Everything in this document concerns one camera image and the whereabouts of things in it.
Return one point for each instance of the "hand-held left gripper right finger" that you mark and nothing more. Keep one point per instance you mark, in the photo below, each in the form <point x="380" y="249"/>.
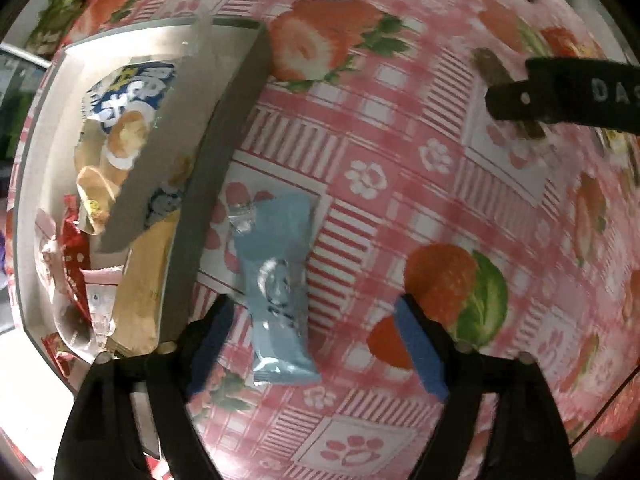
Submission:
<point x="417" y="350"/>

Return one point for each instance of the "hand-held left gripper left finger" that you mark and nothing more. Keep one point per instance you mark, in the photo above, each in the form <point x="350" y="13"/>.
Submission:
<point x="210" y="350"/>

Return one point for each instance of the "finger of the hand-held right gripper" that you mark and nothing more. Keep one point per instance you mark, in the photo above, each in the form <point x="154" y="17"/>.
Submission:
<point x="520" y="102"/>

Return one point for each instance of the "brown snack packet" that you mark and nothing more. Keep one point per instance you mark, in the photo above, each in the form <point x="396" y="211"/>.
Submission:
<point x="490" y="65"/>

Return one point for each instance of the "beige gold snack packet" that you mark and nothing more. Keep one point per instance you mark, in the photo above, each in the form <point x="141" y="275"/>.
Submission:
<point x="142" y="285"/>

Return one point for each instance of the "light blue snack packet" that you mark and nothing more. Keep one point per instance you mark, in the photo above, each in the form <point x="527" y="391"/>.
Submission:
<point x="277" y="285"/>

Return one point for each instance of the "white cardboard box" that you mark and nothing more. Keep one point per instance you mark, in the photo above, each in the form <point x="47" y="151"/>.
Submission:
<point x="215" y="150"/>

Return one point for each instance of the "pink white snack packet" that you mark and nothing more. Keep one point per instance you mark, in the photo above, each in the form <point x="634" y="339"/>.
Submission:
<point x="102" y="295"/>

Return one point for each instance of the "strawberry printed tablecloth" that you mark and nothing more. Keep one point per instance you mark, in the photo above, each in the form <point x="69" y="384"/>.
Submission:
<point x="400" y="200"/>

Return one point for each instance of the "small red snack packet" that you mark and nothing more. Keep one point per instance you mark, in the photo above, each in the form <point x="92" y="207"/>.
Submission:
<point x="57" y="355"/>

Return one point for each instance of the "red dotted snack packet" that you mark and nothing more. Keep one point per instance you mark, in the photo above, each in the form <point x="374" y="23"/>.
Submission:
<point x="75" y="255"/>

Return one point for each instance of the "blue white puff snack bag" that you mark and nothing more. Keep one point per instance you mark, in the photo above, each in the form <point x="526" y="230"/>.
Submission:
<point x="122" y="125"/>

